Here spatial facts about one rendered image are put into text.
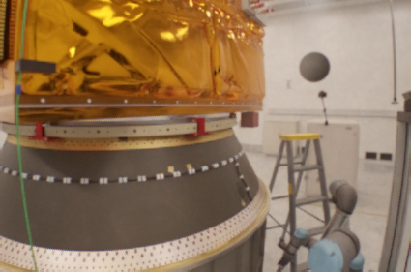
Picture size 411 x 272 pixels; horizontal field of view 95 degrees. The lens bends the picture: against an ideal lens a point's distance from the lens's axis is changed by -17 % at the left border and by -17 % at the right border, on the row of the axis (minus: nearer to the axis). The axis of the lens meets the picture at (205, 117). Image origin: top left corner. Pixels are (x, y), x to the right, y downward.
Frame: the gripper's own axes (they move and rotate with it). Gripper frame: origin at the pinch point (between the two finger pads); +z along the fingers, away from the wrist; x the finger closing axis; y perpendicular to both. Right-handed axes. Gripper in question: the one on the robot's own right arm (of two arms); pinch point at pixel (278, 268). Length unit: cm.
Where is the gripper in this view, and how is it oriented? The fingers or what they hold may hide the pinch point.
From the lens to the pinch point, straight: 171.3
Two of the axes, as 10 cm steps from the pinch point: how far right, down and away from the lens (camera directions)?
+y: 7.9, 4.2, -4.4
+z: -4.1, 9.0, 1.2
